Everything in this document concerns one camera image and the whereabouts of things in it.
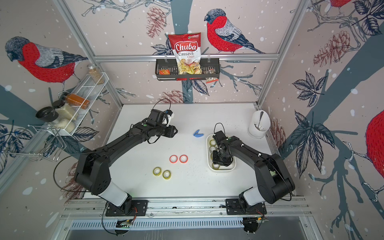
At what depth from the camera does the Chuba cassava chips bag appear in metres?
0.81

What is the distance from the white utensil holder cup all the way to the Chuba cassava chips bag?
0.47 metres

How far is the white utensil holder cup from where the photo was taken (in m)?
0.94
